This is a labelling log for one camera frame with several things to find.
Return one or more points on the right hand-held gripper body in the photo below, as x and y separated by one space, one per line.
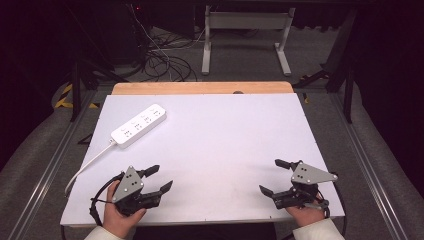
308 176

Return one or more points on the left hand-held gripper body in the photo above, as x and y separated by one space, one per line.
128 185

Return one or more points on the person's left hand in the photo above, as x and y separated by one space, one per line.
116 220

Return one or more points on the person's right hand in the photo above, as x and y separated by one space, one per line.
305 215

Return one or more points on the white power strip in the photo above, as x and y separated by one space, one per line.
138 125

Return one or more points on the black metal stand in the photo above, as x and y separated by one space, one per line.
348 86

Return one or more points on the yellow black hazard tape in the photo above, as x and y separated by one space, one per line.
65 98

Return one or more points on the black tripod stand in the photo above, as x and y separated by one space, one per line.
76 86

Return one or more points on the aluminium floor rail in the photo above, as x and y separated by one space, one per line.
366 166
46 176

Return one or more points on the white metal stand frame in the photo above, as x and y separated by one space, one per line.
246 21

